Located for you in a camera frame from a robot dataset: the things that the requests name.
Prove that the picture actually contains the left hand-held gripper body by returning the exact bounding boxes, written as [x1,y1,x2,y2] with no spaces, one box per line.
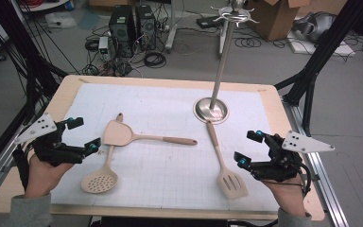
[13,113,88,167]

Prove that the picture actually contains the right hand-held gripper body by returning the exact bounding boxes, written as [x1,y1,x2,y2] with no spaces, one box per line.
[250,130,336,183]

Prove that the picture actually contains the beige slotted spatula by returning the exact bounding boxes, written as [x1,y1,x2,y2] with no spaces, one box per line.
[205,120,250,201]

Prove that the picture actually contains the solid beige spatula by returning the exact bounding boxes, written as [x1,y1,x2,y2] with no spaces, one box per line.
[102,119,199,148]

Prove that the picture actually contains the beige perforated skimmer spoon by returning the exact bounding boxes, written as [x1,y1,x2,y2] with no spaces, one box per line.
[80,113,125,194]

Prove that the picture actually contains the steel utensil stand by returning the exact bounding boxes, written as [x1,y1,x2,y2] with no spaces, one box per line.
[193,0,261,125]

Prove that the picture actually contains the person's left hand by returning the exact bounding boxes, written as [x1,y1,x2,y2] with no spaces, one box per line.
[23,154,75,200]

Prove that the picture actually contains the person's right hand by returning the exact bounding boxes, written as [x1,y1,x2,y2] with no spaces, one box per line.
[263,174,306,217]

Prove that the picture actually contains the white grid mat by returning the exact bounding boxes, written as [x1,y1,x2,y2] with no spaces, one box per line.
[50,82,280,212]

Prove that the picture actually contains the small white device box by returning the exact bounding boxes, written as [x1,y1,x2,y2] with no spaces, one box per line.
[97,36,110,55]

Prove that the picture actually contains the white stand leg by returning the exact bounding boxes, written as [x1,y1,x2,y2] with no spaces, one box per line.
[218,18,230,56]

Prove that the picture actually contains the clear plastic bag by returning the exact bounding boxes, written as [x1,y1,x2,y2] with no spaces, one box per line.
[45,11,78,29]

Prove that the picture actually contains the black computer tower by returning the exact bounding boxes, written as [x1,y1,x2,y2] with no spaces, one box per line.
[134,4,157,51]
[108,5,137,59]

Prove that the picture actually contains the brown cardboard box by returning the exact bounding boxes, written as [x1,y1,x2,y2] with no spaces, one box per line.
[245,0,301,42]

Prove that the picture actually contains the white flat board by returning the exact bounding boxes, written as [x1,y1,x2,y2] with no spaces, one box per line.
[286,29,357,58]

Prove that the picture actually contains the white round table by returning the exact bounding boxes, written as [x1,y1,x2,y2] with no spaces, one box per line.
[18,0,70,13]

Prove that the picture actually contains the grey bag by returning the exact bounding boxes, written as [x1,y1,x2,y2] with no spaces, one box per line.
[292,11,338,44]

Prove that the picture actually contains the flat black box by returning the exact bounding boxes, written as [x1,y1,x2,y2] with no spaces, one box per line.
[196,15,225,30]

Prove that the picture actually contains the grey stand leg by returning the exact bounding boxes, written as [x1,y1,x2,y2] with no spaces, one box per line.
[164,0,179,53]

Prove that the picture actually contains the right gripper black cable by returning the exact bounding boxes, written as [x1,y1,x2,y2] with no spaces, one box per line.
[298,162,312,198]

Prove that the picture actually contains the left gripper black strap cable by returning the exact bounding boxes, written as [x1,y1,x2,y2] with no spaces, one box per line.
[11,148,31,192]

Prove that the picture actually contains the aluminium rail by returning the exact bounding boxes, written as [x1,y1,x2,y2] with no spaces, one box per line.
[282,97,349,227]
[0,103,42,206]

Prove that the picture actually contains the tangle of black cables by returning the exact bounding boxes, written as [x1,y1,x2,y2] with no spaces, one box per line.
[81,26,140,78]

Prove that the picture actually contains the black metal frame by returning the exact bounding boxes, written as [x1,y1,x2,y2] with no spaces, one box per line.
[273,0,363,138]
[0,0,69,126]

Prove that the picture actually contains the thin black cable loops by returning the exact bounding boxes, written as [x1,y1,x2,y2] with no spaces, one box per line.
[234,37,263,49]

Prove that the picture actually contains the coil of black cable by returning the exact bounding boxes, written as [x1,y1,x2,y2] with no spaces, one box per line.
[143,51,167,69]

